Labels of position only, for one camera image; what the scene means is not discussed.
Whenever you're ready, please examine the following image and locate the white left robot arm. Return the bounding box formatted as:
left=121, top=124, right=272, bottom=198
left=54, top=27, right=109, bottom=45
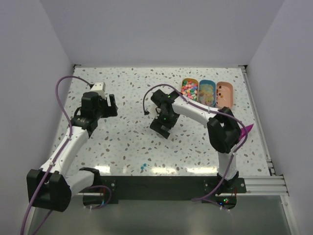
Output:
left=26, top=92, right=118, bottom=212

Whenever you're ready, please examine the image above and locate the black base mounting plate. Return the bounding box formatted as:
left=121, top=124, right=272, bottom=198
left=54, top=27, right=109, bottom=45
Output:
left=81, top=176, right=247, bottom=209

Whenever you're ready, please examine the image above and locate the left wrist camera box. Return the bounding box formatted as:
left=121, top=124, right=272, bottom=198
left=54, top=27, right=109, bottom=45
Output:
left=90, top=82, right=106, bottom=98

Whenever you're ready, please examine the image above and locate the tan tray of star candies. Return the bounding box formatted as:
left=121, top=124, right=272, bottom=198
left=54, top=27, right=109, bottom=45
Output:
left=181, top=78, right=199, bottom=101

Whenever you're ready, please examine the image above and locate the aluminium front frame rail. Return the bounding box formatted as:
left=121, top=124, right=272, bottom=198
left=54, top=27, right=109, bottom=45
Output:
left=75, top=174, right=291, bottom=196

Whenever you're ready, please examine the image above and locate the blue tray of wrapped candies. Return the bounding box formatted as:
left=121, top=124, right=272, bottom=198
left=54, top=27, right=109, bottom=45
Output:
left=198, top=80, right=217, bottom=107

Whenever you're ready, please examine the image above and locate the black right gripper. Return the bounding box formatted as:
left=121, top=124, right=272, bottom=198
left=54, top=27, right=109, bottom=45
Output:
left=150, top=109, right=180, bottom=139

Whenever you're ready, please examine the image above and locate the pink tray of lollipops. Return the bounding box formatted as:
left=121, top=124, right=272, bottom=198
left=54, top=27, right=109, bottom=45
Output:
left=215, top=81, right=234, bottom=109

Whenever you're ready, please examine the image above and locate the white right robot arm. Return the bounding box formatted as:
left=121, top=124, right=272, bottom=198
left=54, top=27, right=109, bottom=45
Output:
left=150, top=89, right=241, bottom=192

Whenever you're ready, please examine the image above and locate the magenta plastic scoop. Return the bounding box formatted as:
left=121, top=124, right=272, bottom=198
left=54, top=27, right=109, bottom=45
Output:
left=239, top=124, right=254, bottom=141

